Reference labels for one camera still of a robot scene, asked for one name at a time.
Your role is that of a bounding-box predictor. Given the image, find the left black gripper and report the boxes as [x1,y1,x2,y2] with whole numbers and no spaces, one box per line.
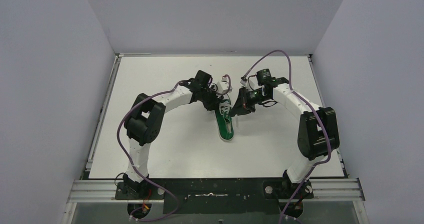
[199,85,224,112]

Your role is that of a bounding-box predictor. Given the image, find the white shoelace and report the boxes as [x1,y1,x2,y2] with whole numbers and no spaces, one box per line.
[215,99,233,132]

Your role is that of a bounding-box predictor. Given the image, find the green canvas sneaker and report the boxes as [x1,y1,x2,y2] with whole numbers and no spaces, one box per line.
[214,96,234,142]

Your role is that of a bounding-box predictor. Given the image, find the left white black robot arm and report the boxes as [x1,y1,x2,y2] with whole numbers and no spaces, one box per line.
[116,70,232,198]

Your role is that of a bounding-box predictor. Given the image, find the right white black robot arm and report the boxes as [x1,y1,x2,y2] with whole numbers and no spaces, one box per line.
[229,69,340,197]

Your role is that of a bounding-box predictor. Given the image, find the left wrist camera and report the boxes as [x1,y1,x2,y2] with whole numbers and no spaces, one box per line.
[216,79,232,93]

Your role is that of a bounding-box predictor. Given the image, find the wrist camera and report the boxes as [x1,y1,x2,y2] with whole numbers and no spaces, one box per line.
[256,69,272,86]
[216,79,232,93]

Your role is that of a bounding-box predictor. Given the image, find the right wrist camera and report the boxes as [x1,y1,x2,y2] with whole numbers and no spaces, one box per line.
[256,69,272,86]

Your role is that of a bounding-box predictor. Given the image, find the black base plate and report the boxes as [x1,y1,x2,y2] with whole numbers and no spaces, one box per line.
[115,177,314,214]

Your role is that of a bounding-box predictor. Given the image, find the aluminium front rail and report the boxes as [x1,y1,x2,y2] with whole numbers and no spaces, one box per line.
[67,178,365,203]

